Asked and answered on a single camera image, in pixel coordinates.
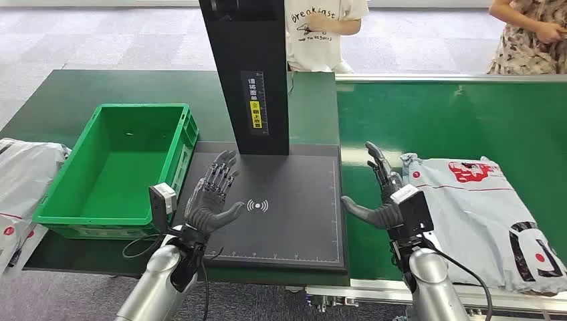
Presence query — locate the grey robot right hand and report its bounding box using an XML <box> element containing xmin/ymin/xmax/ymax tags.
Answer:
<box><xmin>341</xmin><ymin>141</ymin><xmax>406</xmax><ymax>231</ymax></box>

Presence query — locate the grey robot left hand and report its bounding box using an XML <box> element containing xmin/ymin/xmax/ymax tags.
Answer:
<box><xmin>183</xmin><ymin>149</ymin><xmax>246</xmax><ymax>245</ymax></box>

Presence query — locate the grey plastic mailer package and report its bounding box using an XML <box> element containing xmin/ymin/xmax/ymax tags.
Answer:
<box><xmin>0</xmin><ymin>212</ymin><xmax>49</xmax><ymax>279</ymax></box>
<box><xmin>401</xmin><ymin>152</ymin><xmax>567</xmax><ymax>297</ymax></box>
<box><xmin>0</xmin><ymin>137</ymin><xmax>72</xmax><ymax>231</ymax></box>

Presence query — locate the black weighing device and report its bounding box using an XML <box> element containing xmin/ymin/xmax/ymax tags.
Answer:
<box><xmin>177</xmin><ymin>0</ymin><xmax>349</xmax><ymax>274</ymax></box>

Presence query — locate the green plastic basket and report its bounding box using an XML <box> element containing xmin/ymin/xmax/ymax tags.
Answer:
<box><xmin>31</xmin><ymin>103</ymin><xmax>200</xmax><ymax>241</ymax></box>

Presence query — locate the green conveyor belt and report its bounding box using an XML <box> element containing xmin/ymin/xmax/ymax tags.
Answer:
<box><xmin>336</xmin><ymin>81</ymin><xmax>567</xmax><ymax>292</ymax></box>

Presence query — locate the black yellow ruler label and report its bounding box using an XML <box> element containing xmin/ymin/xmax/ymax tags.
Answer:
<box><xmin>240</xmin><ymin>70</ymin><xmax>269</xmax><ymax>137</ymax></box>

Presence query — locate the dark green table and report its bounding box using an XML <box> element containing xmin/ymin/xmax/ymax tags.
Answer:
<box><xmin>0</xmin><ymin>69</ymin><xmax>352</xmax><ymax>287</ymax></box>

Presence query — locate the person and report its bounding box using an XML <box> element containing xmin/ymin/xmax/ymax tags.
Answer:
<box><xmin>283</xmin><ymin>0</ymin><xmax>370</xmax><ymax>74</ymax></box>
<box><xmin>486</xmin><ymin>0</ymin><xmax>567</xmax><ymax>76</ymax></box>

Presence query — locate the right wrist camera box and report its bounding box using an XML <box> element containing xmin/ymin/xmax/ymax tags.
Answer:
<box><xmin>389</xmin><ymin>184</ymin><xmax>435</xmax><ymax>237</ymax></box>

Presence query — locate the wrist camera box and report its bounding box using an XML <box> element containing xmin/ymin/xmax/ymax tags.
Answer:
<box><xmin>389</xmin><ymin>184</ymin><xmax>435</xmax><ymax>237</ymax></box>
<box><xmin>148</xmin><ymin>182</ymin><xmax>179</xmax><ymax>234</ymax></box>

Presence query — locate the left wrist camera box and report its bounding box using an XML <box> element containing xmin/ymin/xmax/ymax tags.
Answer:
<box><xmin>148</xmin><ymin>182</ymin><xmax>179</xmax><ymax>234</ymax></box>

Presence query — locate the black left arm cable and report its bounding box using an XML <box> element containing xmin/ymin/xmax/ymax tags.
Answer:
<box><xmin>122</xmin><ymin>233</ymin><xmax>170</xmax><ymax>261</ymax></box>

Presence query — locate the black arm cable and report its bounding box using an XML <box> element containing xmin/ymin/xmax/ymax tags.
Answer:
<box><xmin>122</xmin><ymin>233</ymin><xmax>170</xmax><ymax>261</ymax></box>
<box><xmin>423</xmin><ymin>239</ymin><xmax>494</xmax><ymax>321</ymax></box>

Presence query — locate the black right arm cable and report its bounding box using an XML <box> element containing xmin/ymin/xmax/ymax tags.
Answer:
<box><xmin>423</xmin><ymin>239</ymin><xmax>494</xmax><ymax>321</ymax></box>

